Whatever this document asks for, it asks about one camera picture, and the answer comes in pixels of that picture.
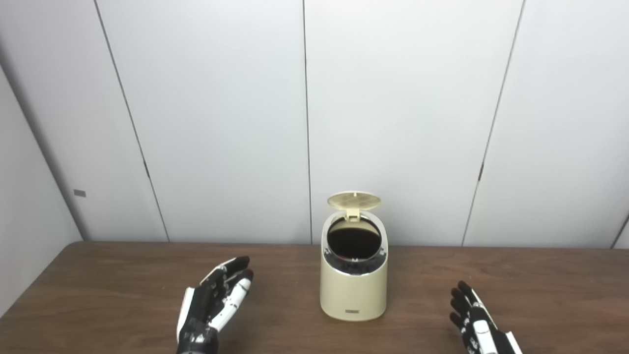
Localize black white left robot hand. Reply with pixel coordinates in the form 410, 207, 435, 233
176, 256, 255, 354

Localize cream-colored round bin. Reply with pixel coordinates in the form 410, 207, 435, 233
319, 211, 389, 322

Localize cream round bin lid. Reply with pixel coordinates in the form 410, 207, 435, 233
327, 191, 381, 222

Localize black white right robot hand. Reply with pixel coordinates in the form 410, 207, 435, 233
449, 281, 523, 354

